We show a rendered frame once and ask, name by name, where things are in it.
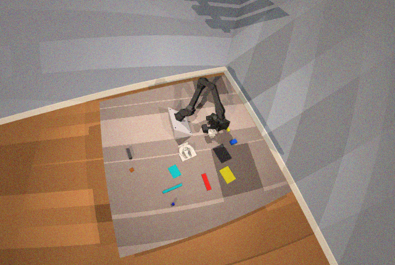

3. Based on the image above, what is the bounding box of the yellow flat rectangular plate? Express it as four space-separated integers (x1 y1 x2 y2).
219 166 236 184

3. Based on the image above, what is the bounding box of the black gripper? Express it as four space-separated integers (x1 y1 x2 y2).
201 122 224 134

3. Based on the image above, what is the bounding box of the red flat bar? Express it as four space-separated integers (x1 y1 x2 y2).
202 174 211 191

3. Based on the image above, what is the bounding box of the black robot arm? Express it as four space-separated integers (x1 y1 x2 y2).
174 77 230 130

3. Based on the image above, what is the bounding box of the small blue block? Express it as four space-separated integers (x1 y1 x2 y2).
229 139 238 145

